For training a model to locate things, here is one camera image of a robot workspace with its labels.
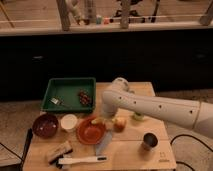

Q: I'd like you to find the yellow banana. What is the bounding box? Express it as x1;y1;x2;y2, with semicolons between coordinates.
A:
91;117;106;125

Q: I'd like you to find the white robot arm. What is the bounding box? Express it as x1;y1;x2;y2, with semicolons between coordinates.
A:
101;77;213;139

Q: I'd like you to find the dark red bowl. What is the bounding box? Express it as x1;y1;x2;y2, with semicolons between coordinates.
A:
32;114;58;139

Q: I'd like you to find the dark grape bunch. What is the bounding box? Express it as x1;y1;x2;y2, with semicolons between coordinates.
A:
78;90;92;106

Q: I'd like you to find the green plastic tray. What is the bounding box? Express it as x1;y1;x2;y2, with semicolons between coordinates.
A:
41;77;96;113

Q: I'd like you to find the red yellow apple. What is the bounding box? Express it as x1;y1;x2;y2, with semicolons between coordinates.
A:
114;117;126;132

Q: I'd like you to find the orange red plate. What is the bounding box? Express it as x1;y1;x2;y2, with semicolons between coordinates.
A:
76;116;106;145

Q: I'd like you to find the small white cup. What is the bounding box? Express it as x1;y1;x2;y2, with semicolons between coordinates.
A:
60;114;78;132

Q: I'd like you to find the metal fork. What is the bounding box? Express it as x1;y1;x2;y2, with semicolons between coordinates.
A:
51;98;69;108

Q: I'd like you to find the blue grey knife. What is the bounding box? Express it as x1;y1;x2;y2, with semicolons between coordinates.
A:
95;131;113;156

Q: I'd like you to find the dark metal cup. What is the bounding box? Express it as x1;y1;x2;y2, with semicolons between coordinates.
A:
142;133;158;151

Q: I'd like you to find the black cable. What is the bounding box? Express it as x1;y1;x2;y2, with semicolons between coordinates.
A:
170;133;213;171

